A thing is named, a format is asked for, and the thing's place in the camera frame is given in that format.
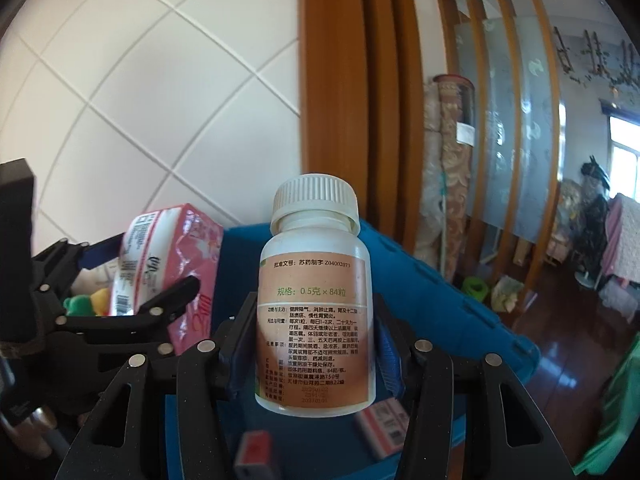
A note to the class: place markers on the green foam roll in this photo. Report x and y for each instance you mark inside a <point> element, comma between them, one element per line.
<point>475,291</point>

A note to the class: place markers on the green plush toy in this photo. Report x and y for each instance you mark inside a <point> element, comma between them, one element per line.
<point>79,305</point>

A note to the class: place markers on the clear plastic bag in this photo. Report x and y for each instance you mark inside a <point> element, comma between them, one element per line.
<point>507,294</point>

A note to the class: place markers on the wall calligraphy scroll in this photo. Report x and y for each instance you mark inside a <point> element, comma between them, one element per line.
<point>600,55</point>

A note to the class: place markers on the yellow plush toy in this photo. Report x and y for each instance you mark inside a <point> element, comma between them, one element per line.
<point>100,300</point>

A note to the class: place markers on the pink tissue pack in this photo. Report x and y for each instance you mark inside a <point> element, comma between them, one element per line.
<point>170,250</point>

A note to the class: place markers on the dark hanging clothes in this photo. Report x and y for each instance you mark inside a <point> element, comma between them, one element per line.
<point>595,200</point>

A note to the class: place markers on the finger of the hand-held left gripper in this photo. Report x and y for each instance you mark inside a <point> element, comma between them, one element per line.
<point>100,252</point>
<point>150,310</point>

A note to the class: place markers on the wooden frosted glass partition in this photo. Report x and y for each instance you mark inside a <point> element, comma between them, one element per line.
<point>510,135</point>

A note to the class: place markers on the window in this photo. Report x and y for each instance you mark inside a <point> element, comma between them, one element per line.
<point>625,155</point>

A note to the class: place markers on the white red medicine box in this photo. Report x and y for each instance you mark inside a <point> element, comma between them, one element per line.
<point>385,425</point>

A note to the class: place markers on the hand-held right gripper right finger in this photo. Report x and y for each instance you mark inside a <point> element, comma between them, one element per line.
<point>387,362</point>

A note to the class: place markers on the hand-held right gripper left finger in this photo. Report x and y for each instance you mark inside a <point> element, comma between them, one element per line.
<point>239,366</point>

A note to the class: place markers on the wooden door frame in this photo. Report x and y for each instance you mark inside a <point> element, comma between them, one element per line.
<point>360,85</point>

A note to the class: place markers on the white pill bottle brown label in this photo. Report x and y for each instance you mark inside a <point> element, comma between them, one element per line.
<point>315,280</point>

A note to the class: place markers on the green cloth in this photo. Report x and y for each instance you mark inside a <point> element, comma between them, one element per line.
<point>615,410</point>

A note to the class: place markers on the blue plastic crate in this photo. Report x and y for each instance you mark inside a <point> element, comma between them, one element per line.
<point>400,270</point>

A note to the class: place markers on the rolled patterned carpets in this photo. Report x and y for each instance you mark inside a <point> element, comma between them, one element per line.
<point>447,170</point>

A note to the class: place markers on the small red box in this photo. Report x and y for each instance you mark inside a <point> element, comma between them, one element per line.
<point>255,455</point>

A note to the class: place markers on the pink cloth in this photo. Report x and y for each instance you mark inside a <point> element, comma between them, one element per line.
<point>622,240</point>

